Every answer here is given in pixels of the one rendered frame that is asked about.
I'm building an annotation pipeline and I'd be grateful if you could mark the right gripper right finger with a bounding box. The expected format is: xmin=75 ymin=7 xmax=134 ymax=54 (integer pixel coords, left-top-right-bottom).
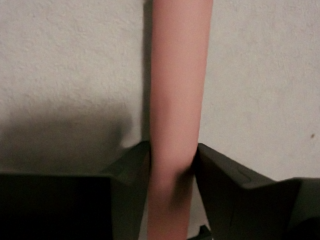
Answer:
xmin=195 ymin=143 xmax=320 ymax=240

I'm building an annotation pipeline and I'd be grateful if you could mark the pink long bar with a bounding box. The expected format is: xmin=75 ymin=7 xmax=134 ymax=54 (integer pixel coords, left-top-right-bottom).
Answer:
xmin=147 ymin=0 xmax=213 ymax=240

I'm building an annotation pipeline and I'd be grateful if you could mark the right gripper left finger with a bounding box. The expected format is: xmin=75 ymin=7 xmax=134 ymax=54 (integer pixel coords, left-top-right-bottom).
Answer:
xmin=0 ymin=141 xmax=150 ymax=240

